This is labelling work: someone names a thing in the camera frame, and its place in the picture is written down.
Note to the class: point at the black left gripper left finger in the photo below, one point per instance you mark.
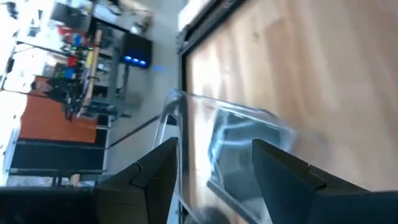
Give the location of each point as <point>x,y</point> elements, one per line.
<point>149,189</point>

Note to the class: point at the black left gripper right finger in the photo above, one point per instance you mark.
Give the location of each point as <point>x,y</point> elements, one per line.
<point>283,186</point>

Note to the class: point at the black background robot arm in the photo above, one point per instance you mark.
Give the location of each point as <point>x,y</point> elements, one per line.
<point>66,99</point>

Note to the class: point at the black bench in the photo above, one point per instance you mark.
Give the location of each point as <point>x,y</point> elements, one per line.
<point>56,158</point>

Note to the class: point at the black box blue lights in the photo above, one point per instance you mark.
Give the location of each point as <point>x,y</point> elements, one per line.
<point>136,46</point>

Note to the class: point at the orange wall panel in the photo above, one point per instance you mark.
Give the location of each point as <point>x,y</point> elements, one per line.
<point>56,124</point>

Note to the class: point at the light wooden post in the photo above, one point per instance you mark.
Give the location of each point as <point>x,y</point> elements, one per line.
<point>93,62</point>

